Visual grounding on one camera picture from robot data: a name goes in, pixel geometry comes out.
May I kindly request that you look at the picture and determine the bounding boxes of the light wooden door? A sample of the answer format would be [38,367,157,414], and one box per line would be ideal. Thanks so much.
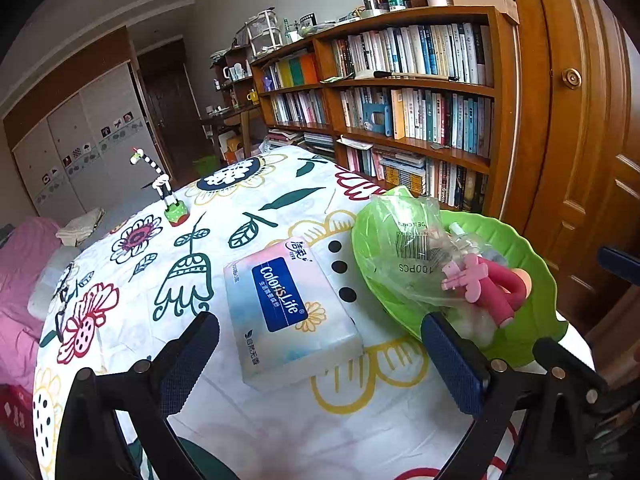
[500,0,640,356]

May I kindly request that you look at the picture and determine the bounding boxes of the striped giraffe figurine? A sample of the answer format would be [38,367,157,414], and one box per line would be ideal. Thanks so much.
[129,147,190,227]

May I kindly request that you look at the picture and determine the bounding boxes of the green leaf-shaped plate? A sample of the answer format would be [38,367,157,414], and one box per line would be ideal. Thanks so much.
[351,186,571,368]

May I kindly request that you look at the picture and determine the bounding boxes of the wooden desk hutch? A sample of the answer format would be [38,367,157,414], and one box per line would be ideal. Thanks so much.
[210,45,258,111]

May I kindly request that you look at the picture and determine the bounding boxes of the wooden bookshelf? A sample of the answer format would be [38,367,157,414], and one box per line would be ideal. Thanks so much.
[250,7,521,221]

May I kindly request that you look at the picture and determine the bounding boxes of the blue frame on shelf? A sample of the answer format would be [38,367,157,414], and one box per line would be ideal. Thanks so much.
[361,102,393,136]

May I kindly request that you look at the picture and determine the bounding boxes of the rows of books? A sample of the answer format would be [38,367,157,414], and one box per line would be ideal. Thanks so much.
[262,22,496,213]

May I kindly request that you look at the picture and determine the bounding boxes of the tissue pack with blue label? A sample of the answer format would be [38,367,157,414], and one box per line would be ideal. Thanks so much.
[222,237,365,392]

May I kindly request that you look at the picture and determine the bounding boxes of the green bin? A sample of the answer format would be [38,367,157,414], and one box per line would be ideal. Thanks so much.
[192,156,221,178]

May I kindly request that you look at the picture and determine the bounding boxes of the red box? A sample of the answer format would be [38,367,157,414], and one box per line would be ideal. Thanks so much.
[0,385,36,456]

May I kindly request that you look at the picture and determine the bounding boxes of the orange sponge puff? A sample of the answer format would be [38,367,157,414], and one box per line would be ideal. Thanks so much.
[505,269,533,296]

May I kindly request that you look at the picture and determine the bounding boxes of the folded white cloth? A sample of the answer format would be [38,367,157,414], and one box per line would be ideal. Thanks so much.
[55,208,106,247]

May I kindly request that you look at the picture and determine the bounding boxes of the white storage rack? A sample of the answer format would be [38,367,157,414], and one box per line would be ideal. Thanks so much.
[245,7,281,56]

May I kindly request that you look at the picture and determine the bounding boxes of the pink bedding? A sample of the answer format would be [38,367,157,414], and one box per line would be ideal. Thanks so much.
[0,217,66,396]

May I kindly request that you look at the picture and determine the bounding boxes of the clear plastic bag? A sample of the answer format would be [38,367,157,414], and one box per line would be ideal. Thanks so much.
[357,195,496,311]

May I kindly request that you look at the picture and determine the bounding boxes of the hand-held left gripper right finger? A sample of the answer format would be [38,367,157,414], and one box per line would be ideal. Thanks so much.
[420,311,591,480]

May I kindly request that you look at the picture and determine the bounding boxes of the small crinkled plastic packet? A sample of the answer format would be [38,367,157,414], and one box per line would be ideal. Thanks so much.
[447,305,493,346]

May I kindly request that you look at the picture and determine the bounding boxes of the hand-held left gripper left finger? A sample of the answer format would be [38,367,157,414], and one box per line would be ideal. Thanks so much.
[55,311,221,480]

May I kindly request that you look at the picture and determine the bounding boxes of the dark wooden door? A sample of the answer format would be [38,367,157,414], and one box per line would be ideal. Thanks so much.
[137,37,211,181]

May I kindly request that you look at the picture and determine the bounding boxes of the white wardrobe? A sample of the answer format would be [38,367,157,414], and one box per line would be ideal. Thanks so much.
[2,27,166,216]

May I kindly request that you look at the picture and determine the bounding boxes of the wooden desk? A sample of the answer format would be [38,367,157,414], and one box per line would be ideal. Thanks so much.
[200,105,263,161]

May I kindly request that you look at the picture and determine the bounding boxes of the pink soft toy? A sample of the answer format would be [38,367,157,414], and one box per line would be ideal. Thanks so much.
[441,254,533,328]

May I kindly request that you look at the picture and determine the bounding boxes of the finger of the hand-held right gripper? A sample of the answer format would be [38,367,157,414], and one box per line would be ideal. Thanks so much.
[597,246,640,277]
[532,337,640,411]

